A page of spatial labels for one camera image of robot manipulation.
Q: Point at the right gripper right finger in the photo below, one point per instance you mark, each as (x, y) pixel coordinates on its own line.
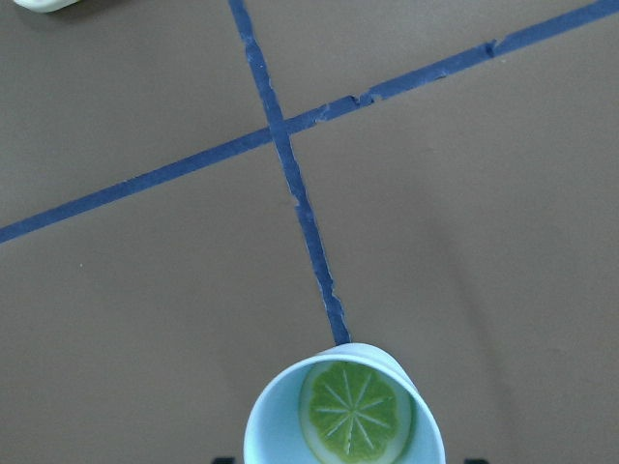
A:
(475, 460)

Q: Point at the cream bear tray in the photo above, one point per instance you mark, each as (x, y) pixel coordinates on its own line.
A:
(44, 6)

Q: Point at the light blue cup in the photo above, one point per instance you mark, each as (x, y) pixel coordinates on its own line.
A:
(273, 433)

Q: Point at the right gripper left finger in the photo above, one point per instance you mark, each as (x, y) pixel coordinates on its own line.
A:
(224, 460)

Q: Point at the lemon slice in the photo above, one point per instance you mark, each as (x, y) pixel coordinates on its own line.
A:
(352, 413)

